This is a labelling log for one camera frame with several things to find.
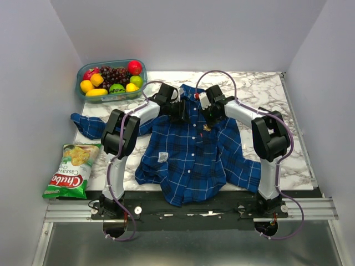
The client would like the red apple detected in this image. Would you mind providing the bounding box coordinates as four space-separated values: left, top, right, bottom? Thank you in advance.
127 60 143 75

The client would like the purple grape bunch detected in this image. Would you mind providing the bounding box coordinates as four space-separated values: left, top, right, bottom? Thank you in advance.
99 66 132 90

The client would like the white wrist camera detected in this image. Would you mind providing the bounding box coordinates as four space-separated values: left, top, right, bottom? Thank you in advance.
170 88 180 103
195 92 211 110

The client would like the yellow lemon left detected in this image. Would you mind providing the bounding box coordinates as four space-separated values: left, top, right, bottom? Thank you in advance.
80 80 95 94

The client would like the green lime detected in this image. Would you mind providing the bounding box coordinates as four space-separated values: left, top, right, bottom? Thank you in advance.
130 75 144 88

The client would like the black front mounting rail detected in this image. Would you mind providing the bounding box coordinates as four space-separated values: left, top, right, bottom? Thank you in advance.
89 191 288 232

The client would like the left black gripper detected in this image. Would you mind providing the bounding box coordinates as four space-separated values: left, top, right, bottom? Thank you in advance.
166 100 191 125

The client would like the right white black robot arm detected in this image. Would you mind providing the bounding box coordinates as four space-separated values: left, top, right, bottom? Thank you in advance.
195 85 293 217

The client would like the yellow lemon right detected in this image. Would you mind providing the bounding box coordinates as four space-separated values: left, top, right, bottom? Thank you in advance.
125 83 139 93

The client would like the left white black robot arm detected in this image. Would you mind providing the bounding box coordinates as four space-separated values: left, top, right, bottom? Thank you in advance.
99 83 189 219

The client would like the green red snack bag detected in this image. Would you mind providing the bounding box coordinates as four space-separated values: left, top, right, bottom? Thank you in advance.
42 144 101 199

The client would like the blue plaid shirt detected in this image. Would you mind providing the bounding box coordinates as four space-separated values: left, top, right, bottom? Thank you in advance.
70 84 263 207

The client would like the yellow mango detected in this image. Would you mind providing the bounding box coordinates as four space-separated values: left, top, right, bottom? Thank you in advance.
85 89 108 97

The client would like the clear teal fruit container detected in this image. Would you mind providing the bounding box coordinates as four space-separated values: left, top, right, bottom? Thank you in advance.
75 59 148 104

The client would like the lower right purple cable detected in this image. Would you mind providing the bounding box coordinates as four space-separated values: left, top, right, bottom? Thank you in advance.
257 193 305 241

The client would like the yellow lemon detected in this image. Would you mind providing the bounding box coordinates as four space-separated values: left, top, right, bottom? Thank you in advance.
125 83 139 93
80 80 95 94

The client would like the pink dragon fruit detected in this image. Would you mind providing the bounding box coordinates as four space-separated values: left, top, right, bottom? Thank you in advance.
83 67 100 80

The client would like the orange fruit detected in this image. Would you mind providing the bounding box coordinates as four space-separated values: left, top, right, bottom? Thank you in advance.
90 73 104 87

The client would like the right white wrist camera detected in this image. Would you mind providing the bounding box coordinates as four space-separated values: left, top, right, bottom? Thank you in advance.
195 92 211 110

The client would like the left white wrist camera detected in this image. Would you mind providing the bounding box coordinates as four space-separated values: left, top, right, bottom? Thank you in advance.
170 88 180 103

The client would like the purple cable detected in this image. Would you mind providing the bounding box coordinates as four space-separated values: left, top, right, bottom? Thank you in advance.
257 193 305 241
195 69 295 200
105 80 167 242

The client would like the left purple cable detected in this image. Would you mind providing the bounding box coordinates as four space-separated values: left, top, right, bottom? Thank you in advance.
105 80 167 242

